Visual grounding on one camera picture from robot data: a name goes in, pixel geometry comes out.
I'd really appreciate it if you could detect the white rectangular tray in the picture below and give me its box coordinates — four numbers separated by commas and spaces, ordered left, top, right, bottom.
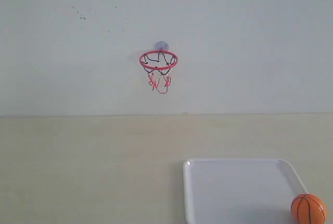
183, 158, 310, 223

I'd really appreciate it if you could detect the red hoop ring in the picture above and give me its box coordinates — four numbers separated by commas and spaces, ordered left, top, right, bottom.
139, 50, 179, 70

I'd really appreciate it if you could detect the small orange basketball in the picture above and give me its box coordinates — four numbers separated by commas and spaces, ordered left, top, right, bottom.
291, 194, 328, 224

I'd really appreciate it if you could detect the clear blue suction cup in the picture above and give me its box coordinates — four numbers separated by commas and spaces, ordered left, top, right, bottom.
155, 41, 169, 51

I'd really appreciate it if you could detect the black and red net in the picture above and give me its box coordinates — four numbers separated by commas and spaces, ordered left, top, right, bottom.
139, 50, 178, 94

